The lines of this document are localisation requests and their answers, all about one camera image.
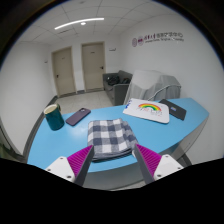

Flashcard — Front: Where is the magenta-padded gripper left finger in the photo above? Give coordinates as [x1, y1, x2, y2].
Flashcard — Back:
[44, 144, 96, 187]

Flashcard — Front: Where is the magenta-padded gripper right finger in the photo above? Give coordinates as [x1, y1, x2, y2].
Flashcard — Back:
[131, 142, 185, 185]

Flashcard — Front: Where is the grey white checkered towel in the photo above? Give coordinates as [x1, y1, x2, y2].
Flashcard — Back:
[86, 117, 139, 163]

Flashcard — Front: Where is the teal mug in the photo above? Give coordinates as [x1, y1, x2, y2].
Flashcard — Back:
[43, 102, 66, 132]

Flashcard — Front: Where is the purple smartphone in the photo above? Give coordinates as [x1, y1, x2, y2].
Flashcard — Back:
[65, 106, 92, 127]

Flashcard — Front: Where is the white board with rainbow print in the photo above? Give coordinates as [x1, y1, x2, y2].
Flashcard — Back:
[122, 97, 171, 125]

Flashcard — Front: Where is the black flat case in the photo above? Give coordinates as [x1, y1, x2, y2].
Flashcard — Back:
[158, 98, 188, 122]

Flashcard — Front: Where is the white cloth-covered furniture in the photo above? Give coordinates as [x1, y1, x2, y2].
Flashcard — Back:
[123, 69, 182, 105]

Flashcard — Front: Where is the grey sofa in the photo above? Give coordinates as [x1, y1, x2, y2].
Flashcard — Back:
[102, 69, 134, 107]

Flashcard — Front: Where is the beige door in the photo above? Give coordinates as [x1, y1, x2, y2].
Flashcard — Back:
[80, 41, 107, 93]
[51, 46, 77, 98]

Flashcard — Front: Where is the black bag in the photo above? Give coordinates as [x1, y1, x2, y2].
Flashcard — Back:
[107, 75, 121, 86]

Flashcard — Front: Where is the long ceiling light strip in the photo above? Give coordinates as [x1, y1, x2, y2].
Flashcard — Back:
[53, 17, 106, 31]

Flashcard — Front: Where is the wall sign lettering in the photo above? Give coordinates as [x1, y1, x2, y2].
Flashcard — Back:
[131, 31, 185, 48]

